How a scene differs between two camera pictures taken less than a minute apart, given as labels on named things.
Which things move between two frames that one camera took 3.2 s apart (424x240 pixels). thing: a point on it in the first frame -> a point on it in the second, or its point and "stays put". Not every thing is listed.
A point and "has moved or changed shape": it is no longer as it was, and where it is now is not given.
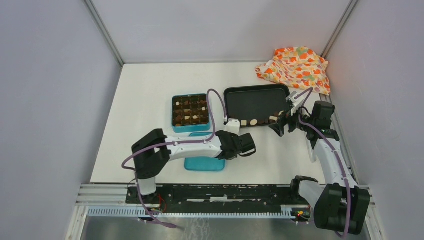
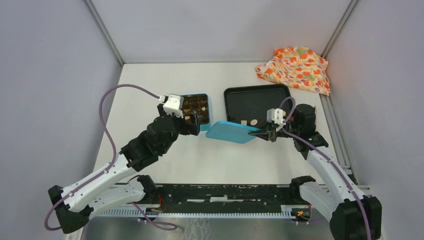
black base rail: (220, 195) stays put
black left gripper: (232, 135) -> (188, 128)
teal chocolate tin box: (190, 113) stays put
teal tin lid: (204, 163) has moved or changed shape
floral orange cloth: (299, 67) stays put
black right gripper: (282, 120) -> (270, 132)
